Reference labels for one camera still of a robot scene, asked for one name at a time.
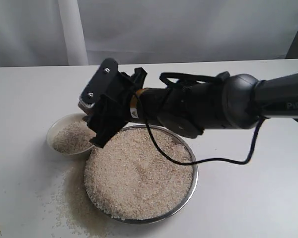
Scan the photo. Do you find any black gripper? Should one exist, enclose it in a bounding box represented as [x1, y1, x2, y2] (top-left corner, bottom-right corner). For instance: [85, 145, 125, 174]
[85, 72, 228, 148]

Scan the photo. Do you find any brown wooden cup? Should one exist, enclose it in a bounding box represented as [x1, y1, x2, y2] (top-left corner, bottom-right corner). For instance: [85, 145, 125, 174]
[78, 98, 95, 116]

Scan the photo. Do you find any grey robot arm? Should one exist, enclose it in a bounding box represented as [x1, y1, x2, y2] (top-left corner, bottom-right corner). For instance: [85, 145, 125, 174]
[78, 58, 298, 148]

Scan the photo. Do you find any rice in white bowl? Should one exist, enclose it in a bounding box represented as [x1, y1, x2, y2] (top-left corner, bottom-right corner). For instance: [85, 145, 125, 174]
[52, 120, 96, 154]

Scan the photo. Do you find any white ceramic bowl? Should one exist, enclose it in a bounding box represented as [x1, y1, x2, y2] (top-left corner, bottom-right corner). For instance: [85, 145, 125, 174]
[46, 113, 94, 160]

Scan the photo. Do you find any rice heap in tray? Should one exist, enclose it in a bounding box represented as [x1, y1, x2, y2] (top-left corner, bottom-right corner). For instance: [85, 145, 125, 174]
[84, 127, 195, 220]

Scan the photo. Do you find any spilled rice on table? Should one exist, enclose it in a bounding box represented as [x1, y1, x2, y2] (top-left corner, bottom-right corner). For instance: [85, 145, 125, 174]
[35, 163, 108, 238]

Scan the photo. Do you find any round steel tray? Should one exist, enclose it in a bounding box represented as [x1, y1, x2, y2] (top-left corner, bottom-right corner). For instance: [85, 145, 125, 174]
[83, 124, 199, 224]

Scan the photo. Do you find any white backdrop curtain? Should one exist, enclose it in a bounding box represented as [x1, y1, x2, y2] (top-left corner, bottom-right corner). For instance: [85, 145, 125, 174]
[0, 0, 298, 67]

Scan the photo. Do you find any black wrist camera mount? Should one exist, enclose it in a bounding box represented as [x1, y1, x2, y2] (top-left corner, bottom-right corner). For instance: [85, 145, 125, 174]
[121, 67, 147, 92]

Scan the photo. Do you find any black cable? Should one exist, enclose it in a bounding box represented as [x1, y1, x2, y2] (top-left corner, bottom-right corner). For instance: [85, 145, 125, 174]
[131, 71, 298, 166]

